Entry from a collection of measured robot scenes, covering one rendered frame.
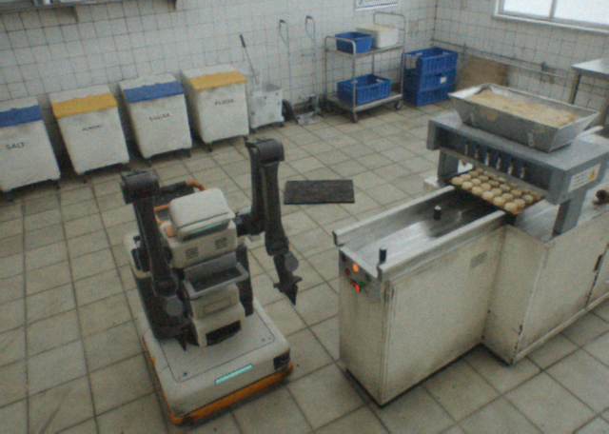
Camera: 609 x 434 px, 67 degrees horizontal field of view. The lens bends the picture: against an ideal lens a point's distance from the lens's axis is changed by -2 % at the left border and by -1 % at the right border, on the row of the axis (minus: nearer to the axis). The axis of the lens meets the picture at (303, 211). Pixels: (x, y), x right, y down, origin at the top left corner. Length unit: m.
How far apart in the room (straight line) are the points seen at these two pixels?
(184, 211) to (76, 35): 3.66
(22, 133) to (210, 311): 3.07
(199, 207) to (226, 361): 0.85
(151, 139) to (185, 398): 3.12
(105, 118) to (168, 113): 0.59
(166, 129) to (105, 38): 1.09
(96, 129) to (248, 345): 2.98
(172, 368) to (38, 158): 2.96
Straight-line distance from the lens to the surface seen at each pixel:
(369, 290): 1.91
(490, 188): 2.40
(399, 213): 2.16
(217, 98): 4.94
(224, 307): 2.13
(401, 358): 2.22
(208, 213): 1.78
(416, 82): 6.24
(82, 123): 4.74
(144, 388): 2.71
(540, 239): 2.21
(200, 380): 2.30
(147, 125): 4.84
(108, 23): 5.26
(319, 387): 2.54
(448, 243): 2.00
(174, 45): 5.41
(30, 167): 4.87
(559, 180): 2.06
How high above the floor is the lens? 2.00
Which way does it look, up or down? 31 degrees down
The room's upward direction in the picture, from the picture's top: 3 degrees counter-clockwise
